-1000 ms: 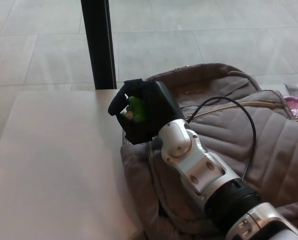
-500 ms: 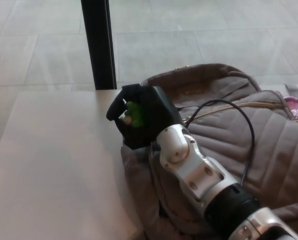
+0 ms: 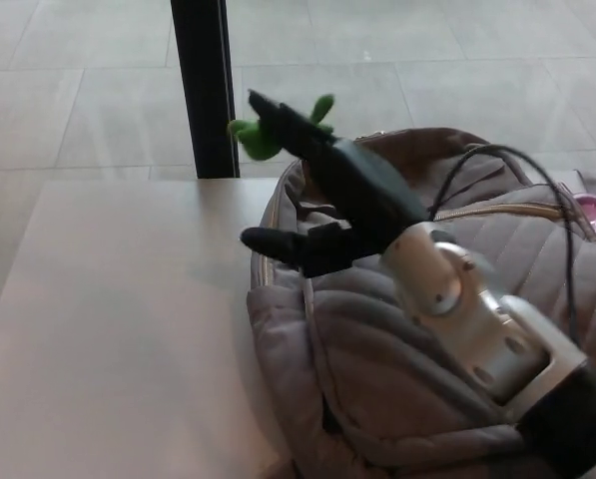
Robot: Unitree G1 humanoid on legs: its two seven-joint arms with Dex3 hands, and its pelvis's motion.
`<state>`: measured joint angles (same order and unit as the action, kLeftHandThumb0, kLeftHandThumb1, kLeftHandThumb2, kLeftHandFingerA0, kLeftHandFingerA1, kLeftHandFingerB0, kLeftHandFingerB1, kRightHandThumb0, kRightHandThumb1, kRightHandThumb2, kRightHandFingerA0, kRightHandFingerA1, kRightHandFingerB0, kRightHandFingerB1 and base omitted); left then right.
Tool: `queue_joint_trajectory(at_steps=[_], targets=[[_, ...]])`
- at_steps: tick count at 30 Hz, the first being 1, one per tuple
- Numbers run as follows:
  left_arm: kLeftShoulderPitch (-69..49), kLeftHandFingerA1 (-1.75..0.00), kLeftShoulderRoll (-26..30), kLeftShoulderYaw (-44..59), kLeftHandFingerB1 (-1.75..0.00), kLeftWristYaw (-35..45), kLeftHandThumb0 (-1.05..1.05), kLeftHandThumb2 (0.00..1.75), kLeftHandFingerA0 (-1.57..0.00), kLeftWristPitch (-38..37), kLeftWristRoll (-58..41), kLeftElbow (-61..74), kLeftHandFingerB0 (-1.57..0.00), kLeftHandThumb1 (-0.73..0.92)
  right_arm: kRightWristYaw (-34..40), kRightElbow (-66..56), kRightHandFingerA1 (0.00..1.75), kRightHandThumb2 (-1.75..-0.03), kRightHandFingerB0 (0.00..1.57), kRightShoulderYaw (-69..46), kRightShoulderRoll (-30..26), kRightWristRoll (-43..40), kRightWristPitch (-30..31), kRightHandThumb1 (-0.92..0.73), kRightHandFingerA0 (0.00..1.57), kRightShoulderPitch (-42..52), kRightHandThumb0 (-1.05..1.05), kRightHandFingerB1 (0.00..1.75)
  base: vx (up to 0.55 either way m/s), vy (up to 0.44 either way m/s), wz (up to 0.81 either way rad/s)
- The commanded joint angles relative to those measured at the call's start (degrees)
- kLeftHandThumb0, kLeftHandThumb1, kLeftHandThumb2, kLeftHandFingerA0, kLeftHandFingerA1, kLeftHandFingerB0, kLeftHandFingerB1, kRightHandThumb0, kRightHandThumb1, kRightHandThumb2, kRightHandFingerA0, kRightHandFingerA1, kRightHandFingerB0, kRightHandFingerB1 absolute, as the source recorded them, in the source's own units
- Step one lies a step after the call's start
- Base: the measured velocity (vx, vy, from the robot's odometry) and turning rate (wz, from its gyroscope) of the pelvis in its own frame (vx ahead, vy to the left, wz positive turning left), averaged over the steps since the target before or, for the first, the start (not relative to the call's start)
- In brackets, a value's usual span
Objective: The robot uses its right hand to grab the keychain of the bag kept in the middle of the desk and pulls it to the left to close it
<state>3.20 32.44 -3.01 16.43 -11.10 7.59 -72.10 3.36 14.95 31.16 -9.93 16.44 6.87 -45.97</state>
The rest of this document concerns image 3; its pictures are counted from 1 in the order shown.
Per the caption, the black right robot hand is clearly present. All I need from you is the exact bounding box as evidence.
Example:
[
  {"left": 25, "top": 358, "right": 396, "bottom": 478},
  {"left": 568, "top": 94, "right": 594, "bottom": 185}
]
[{"left": 241, "top": 89, "right": 428, "bottom": 278}]

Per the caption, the green plush keychain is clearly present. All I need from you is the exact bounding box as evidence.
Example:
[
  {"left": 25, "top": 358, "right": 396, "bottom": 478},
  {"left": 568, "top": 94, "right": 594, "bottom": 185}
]
[{"left": 227, "top": 93, "right": 336, "bottom": 164}]

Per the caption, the grey quilted backpack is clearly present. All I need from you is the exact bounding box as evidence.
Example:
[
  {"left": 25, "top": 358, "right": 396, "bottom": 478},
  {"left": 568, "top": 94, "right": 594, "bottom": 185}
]
[{"left": 246, "top": 128, "right": 596, "bottom": 479}]

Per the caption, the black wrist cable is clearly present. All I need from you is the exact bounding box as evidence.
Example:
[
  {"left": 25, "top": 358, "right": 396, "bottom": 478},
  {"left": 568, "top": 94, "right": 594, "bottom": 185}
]
[{"left": 429, "top": 144, "right": 586, "bottom": 350}]

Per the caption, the black window frame post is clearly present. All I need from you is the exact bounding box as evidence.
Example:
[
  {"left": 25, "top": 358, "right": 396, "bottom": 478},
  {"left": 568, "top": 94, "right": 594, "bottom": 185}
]
[{"left": 170, "top": 0, "right": 242, "bottom": 181}]

